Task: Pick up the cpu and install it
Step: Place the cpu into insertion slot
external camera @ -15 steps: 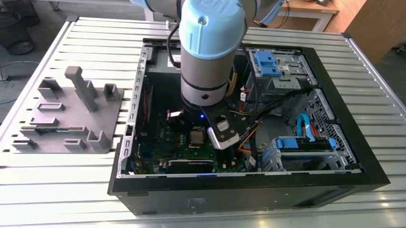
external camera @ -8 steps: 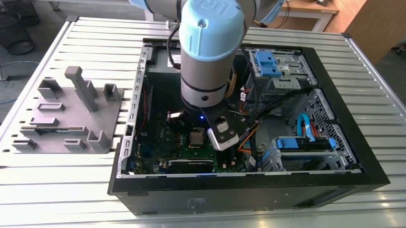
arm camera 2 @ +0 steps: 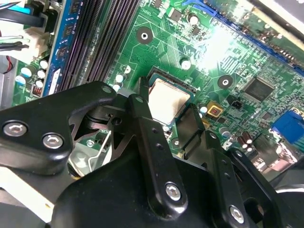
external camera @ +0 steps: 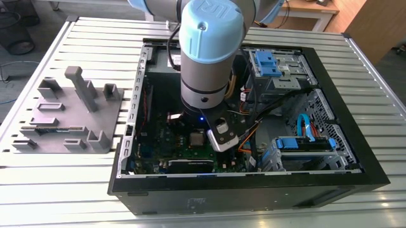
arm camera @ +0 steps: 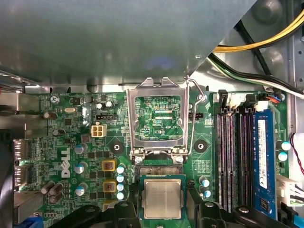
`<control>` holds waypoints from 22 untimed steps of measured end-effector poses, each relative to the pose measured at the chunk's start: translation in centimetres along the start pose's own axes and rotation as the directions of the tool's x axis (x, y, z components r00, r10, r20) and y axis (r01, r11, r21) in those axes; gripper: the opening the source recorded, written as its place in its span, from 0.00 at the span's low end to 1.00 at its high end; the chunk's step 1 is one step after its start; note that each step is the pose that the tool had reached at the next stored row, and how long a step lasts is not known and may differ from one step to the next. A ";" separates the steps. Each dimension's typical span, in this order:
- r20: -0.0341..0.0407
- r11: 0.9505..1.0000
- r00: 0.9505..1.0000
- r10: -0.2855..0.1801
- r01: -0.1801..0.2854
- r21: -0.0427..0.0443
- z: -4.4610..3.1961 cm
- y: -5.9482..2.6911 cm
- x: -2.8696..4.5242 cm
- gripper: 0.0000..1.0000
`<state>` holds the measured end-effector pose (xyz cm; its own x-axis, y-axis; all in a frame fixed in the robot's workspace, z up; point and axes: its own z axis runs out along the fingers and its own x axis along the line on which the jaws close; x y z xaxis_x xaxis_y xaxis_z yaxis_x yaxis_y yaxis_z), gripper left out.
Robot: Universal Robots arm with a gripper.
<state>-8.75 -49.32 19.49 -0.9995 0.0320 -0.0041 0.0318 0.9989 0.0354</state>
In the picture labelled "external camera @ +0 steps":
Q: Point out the wooden desk white frame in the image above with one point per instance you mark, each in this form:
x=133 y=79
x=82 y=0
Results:
x=304 y=7

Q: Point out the silver CPU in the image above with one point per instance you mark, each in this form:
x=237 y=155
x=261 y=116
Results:
x=196 y=139

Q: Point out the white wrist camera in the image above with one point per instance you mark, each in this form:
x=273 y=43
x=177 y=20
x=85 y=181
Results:
x=223 y=133

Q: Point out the black PC case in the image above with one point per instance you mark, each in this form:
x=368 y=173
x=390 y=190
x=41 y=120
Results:
x=221 y=197

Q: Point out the grey disk bay cage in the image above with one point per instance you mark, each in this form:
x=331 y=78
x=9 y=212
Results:
x=316 y=154

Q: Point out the blue RAM stick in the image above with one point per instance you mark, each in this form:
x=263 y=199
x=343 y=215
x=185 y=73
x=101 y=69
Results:
x=52 y=130

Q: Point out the black waste bin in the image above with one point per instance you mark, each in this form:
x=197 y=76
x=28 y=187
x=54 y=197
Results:
x=18 y=42

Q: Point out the green Dell motherboard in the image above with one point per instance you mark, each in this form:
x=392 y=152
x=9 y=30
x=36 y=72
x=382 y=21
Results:
x=157 y=142

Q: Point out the grey drive cage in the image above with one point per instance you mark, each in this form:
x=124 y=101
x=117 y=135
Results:
x=284 y=85

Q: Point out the grey parts rack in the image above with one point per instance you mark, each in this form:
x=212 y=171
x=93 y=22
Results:
x=104 y=118

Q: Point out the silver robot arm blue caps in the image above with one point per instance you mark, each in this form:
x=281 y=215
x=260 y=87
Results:
x=205 y=78

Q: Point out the grey power supply unit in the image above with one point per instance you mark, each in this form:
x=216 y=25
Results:
x=160 y=59

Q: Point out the graphics card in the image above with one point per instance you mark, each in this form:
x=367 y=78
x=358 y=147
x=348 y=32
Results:
x=189 y=165

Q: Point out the large blue drive bracket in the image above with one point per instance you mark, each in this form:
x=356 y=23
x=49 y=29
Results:
x=265 y=64

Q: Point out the wooden cabinet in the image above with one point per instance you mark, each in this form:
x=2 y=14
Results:
x=374 y=23

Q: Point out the hard disk in blue carrier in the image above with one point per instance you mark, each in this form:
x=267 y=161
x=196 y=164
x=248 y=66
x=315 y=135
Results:
x=287 y=143

